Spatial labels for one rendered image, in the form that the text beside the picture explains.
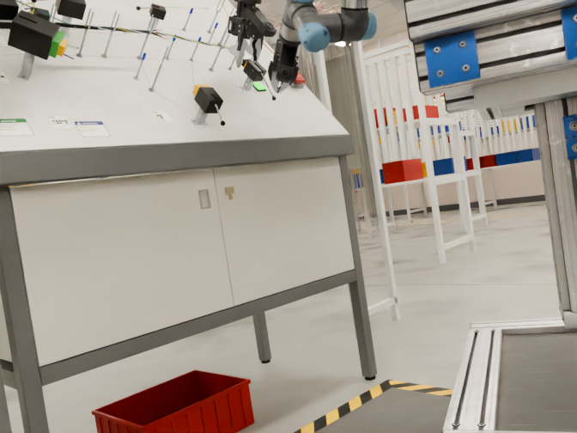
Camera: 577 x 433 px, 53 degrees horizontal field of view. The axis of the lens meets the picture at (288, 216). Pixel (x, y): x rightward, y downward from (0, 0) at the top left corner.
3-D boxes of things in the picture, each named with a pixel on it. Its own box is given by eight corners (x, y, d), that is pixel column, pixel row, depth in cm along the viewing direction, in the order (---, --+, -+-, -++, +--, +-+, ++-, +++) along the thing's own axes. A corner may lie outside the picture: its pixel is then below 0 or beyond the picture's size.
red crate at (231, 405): (257, 423, 180) (251, 379, 180) (150, 479, 153) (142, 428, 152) (201, 408, 201) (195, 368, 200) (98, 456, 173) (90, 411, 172)
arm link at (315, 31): (346, 29, 149) (332, 3, 154) (306, 31, 145) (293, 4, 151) (339, 53, 155) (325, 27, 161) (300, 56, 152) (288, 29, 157)
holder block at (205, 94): (208, 143, 156) (221, 115, 151) (186, 115, 162) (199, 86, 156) (221, 143, 160) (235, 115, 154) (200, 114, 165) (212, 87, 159)
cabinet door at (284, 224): (356, 268, 201) (340, 156, 199) (236, 306, 163) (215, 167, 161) (350, 268, 203) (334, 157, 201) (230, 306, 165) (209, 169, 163)
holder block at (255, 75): (253, 82, 183) (258, 71, 181) (242, 70, 185) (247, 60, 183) (262, 81, 187) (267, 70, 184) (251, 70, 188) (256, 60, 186)
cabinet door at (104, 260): (233, 306, 163) (213, 168, 161) (39, 367, 125) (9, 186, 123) (229, 306, 164) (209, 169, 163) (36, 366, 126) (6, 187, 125)
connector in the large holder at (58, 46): (55, 45, 140) (58, 30, 137) (67, 50, 140) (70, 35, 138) (48, 56, 135) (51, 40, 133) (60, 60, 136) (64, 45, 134)
